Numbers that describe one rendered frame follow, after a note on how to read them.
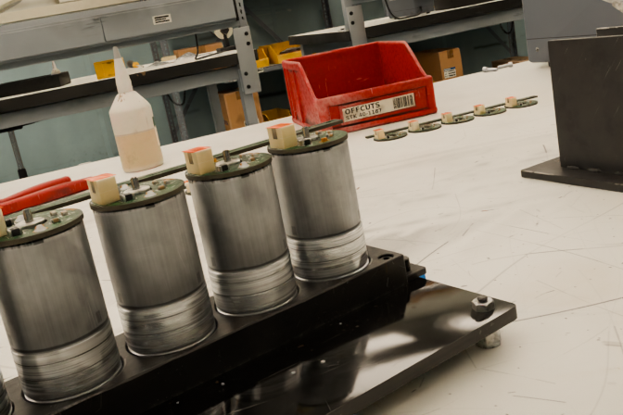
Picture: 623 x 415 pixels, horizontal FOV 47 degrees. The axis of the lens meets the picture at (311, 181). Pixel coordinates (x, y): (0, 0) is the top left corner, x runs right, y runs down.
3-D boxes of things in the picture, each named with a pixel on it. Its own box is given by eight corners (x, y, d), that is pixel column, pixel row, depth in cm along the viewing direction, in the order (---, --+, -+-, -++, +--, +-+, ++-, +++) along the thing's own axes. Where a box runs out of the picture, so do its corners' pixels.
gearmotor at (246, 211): (318, 319, 21) (286, 151, 20) (248, 352, 20) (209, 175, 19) (274, 300, 23) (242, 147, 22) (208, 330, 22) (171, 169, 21)
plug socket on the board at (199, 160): (224, 168, 20) (220, 144, 20) (197, 177, 20) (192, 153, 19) (211, 166, 21) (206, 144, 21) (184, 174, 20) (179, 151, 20)
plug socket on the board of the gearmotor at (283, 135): (305, 143, 22) (301, 121, 21) (282, 150, 21) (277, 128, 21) (290, 142, 22) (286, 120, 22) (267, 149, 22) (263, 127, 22)
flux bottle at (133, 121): (170, 159, 61) (142, 41, 59) (156, 169, 58) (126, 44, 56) (132, 165, 62) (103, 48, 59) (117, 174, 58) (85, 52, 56)
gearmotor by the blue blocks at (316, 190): (388, 285, 23) (362, 128, 22) (327, 314, 22) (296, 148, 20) (341, 270, 25) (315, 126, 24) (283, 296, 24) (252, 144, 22)
